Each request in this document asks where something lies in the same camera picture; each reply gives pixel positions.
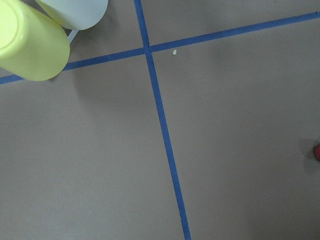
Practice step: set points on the red strawberry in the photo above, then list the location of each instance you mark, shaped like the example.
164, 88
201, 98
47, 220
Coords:
316, 152

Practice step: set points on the white plastic cup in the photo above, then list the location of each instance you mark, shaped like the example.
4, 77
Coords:
75, 14

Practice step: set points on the yellow plastic cup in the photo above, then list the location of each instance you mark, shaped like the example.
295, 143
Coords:
32, 45

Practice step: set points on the white wire cup rack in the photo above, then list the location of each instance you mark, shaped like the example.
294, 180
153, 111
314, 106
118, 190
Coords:
72, 35

